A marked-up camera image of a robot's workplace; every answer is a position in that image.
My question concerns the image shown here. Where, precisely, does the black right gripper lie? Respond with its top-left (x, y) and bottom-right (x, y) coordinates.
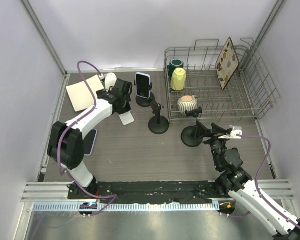
top-left (195, 122), bottom-right (231, 170)

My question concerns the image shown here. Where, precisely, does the lilac-case phone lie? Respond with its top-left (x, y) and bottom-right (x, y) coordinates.
top-left (83, 129), bottom-right (97, 156)
top-left (135, 72), bottom-right (150, 99)

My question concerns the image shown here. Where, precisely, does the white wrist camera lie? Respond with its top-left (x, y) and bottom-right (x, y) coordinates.
top-left (218, 125), bottom-right (243, 140)
top-left (99, 72), bottom-right (117, 92)

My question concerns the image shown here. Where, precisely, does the yellow faceted cup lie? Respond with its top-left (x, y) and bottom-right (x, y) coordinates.
top-left (170, 67), bottom-right (186, 91)

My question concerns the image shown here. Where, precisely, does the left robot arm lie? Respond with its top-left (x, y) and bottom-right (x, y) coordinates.
top-left (47, 78), bottom-right (134, 200)

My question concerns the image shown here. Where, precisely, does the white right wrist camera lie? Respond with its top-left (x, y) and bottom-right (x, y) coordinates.
top-left (218, 125), bottom-right (243, 140)

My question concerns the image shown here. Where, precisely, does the striped white ceramic bowl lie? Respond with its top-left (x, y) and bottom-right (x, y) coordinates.
top-left (177, 95), bottom-right (197, 116)

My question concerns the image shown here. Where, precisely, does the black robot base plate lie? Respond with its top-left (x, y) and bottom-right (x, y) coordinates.
top-left (67, 179), bottom-right (230, 205)

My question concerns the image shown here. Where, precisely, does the floral square plate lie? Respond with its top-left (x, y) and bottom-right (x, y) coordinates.
top-left (215, 37), bottom-right (239, 91)

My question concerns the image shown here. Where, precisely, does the dark green mug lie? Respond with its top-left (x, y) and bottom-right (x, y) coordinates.
top-left (168, 58), bottom-right (184, 74)

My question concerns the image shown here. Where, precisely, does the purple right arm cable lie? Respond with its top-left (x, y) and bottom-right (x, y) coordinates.
top-left (222, 134), bottom-right (300, 236)

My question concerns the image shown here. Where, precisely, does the white slotted cable duct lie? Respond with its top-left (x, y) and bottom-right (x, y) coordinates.
top-left (32, 201), bottom-right (219, 212)

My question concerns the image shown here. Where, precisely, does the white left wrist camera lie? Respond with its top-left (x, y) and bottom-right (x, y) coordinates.
top-left (99, 72), bottom-right (117, 92)

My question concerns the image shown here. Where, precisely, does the black phone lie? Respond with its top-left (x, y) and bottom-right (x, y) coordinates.
top-left (117, 102), bottom-right (131, 115)

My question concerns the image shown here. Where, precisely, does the white square plate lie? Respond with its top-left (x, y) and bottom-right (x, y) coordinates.
top-left (66, 75), bottom-right (104, 112)

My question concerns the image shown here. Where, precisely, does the black round-base phone stand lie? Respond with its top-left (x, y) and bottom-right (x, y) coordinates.
top-left (148, 99), bottom-right (169, 135)

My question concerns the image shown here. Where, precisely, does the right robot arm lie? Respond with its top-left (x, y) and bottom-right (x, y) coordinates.
top-left (199, 123), bottom-right (300, 240)

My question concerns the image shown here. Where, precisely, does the white folding phone stand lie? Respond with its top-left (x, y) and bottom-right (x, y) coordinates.
top-left (118, 111), bottom-right (134, 126)

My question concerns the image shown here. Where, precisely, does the grey wire dish rack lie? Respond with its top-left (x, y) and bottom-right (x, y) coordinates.
top-left (164, 37), bottom-right (280, 123)

